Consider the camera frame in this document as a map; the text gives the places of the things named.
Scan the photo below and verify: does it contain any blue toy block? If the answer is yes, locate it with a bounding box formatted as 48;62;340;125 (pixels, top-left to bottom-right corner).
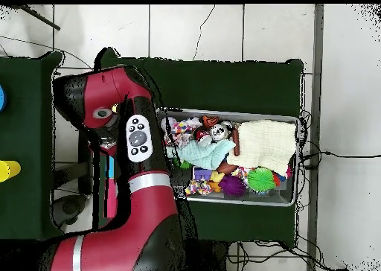
193;166;213;182

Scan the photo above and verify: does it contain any crushed red cola can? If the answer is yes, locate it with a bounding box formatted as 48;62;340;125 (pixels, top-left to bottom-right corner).
193;127;213;148

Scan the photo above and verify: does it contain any shallow mesh bin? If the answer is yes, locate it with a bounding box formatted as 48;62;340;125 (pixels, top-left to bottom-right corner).
156;107;302;207

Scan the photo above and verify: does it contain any orange tiger-striped ball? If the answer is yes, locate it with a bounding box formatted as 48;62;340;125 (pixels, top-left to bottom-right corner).
202;115;220;128

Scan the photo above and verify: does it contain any grey round base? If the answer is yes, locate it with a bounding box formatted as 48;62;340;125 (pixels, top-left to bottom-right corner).
51;194;88;226

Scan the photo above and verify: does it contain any dark green side table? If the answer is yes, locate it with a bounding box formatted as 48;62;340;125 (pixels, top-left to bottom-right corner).
0;50;69;243

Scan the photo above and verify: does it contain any mint green cloth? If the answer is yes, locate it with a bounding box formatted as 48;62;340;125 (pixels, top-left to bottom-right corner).
166;138;237;170

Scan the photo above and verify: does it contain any wooden box with three holes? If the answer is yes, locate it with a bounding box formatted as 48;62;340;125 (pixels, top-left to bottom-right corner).
102;102;120;220

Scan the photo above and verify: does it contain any black power cable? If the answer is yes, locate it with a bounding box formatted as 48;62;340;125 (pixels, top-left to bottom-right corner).
300;150;381;170

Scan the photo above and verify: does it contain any green spiky puffer toy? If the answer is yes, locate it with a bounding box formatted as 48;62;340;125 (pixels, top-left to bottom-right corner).
246;167;278;193

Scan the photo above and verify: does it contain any cream knitted cloth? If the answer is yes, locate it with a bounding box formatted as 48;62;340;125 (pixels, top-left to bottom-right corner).
227;119;298;178

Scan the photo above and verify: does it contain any yellow cylinder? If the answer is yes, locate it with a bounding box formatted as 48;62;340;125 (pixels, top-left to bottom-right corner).
0;159;22;183

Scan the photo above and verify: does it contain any yellow rubber duck toy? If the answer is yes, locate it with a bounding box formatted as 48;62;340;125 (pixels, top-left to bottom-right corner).
207;170;225;194

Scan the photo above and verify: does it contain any dark rod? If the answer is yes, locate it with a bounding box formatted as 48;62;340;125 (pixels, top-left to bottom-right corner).
11;4;62;31

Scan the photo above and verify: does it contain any crumpled colourful dotted paper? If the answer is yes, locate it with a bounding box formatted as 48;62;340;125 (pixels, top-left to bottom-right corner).
164;119;196;148

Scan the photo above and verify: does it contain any crushed beige drink can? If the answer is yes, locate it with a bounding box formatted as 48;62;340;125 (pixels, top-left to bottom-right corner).
210;122;230;141

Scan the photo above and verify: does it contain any brown toy hot dog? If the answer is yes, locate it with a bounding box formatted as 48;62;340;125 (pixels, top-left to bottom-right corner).
231;129;241;157

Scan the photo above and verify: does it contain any thin dark cable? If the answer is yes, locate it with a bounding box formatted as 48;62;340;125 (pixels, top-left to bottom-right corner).
192;4;216;61

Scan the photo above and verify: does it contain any purple spiky toy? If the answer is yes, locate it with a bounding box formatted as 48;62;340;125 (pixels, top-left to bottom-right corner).
217;173;249;198

